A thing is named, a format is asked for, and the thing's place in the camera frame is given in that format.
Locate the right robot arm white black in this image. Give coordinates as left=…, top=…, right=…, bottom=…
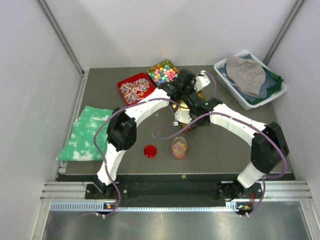
left=183, top=93, right=289, bottom=199

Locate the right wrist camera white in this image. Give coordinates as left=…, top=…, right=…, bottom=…
left=174, top=110, right=192, bottom=125

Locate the green garment in basket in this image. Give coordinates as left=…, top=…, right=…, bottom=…
left=246, top=67, right=284, bottom=105

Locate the golden tin with star candies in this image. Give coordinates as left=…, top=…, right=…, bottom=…
left=169, top=91, right=205, bottom=132

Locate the beige bucket hat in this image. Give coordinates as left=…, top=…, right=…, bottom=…
left=226, top=55, right=266, bottom=97

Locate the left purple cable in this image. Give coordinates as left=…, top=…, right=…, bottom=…
left=93, top=71, right=217, bottom=218

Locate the blue-grey garment in basket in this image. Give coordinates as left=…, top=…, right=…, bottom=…
left=238, top=73, right=277, bottom=102

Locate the clear plastic jar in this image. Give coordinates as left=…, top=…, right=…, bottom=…
left=171, top=136, right=188, bottom=159

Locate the purple cable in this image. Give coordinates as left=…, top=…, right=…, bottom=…
left=154, top=112, right=288, bottom=218
left=93, top=71, right=217, bottom=218

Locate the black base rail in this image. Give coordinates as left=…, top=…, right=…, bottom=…
left=85, top=173, right=262, bottom=208

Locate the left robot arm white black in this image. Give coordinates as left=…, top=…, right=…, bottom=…
left=85, top=68, right=196, bottom=199

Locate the tin with colourful cube candies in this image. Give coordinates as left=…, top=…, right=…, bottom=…
left=146, top=59, right=180, bottom=87

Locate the green white cloth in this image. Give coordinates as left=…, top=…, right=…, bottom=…
left=56, top=106, right=113, bottom=162

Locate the red tin with lollipops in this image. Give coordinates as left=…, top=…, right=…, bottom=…
left=117, top=72, right=156, bottom=106

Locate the red jar lid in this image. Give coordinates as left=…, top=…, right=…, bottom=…
left=143, top=145, right=157, bottom=158

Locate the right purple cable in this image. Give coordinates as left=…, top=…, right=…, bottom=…
left=154, top=112, right=288, bottom=218

